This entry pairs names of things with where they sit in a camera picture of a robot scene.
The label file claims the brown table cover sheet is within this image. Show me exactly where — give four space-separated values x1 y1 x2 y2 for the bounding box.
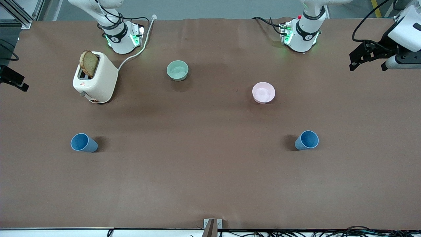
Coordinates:
0 18 421 230

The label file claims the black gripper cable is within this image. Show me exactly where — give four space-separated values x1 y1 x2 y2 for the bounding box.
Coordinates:
352 0 400 44
0 39 19 62

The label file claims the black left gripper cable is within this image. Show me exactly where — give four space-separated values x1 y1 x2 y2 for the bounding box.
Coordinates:
352 0 400 44

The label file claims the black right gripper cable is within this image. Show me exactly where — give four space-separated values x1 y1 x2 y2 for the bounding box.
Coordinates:
0 39 19 62

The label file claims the aluminium frame profile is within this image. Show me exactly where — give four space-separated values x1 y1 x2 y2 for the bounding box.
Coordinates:
0 0 45 29

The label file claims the cream white toaster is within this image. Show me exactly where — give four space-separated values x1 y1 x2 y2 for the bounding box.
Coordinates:
72 51 119 104

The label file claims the mint green bowl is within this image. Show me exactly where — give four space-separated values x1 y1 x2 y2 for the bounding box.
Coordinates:
166 60 189 81

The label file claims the black cable bundle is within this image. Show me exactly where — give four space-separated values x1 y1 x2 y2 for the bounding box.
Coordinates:
217 225 421 237

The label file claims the blue plastic cup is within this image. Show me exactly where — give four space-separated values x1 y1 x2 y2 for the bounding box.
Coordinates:
294 130 319 151
70 133 98 153

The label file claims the brown bread slice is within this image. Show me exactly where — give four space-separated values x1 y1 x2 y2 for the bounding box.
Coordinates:
79 50 99 78

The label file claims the pink bowl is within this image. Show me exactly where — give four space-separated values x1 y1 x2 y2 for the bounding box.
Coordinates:
252 82 276 104

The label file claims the brown camera post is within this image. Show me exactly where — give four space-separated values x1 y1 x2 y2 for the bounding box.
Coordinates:
202 219 218 237

